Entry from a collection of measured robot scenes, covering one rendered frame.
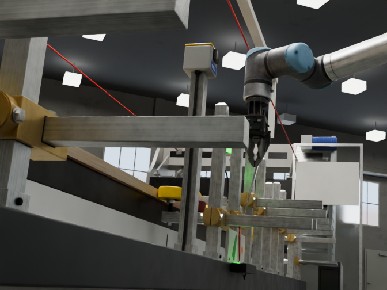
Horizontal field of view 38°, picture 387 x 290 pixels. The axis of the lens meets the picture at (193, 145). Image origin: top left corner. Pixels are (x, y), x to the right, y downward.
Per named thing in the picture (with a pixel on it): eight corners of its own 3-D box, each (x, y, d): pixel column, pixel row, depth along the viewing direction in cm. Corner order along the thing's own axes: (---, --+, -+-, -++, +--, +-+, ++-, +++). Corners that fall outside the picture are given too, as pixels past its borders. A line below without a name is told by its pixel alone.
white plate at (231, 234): (244, 266, 188) (246, 236, 190) (228, 262, 164) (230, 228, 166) (242, 266, 188) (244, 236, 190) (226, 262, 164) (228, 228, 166)
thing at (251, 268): (258, 281, 179) (259, 266, 180) (246, 279, 159) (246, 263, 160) (243, 279, 181) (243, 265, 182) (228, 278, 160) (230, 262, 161)
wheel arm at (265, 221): (312, 233, 156) (312, 217, 157) (311, 232, 153) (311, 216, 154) (164, 225, 168) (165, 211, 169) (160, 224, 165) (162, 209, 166)
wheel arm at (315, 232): (333, 236, 299) (333, 230, 299) (332, 235, 296) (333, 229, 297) (264, 232, 309) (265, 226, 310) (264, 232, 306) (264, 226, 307)
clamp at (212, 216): (231, 231, 166) (232, 213, 167) (221, 225, 153) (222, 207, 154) (211, 229, 167) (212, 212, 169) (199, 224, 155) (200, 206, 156)
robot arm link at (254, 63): (264, 42, 176) (239, 49, 183) (262, 80, 173) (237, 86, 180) (281, 52, 183) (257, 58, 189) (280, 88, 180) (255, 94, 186)
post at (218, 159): (219, 269, 157) (229, 105, 168) (216, 268, 153) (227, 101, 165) (207, 268, 158) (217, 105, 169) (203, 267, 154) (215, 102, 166)
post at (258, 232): (261, 274, 227) (266, 159, 238) (259, 274, 223) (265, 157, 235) (252, 274, 228) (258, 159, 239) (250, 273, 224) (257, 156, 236)
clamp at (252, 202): (260, 211, 215) (260, 198, 216) (254, 206, 203) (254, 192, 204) (244, 210, 217) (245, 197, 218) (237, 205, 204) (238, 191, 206)
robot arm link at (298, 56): (318, 49, 175) (285, 57, 184) (298, 35, 167) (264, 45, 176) (318, 77, 173) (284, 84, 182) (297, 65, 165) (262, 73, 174)
